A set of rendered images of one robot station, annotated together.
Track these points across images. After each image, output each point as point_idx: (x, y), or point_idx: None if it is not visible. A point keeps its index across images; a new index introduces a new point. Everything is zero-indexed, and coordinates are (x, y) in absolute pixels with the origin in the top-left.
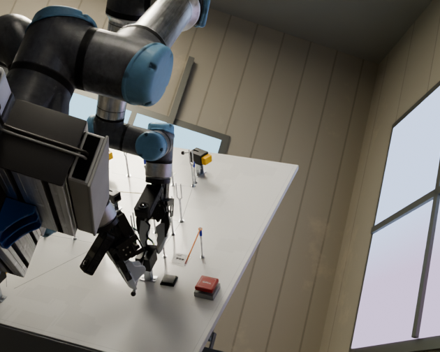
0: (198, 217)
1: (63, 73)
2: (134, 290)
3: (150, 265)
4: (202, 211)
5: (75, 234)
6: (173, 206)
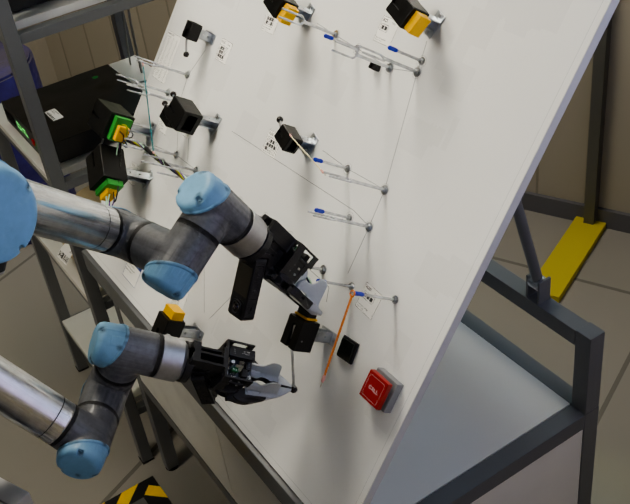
0: (408, 181)
1: None
2: (292, 386)
3: (302, 350)
4: (417, 161)
5: None
6: (308, 251)
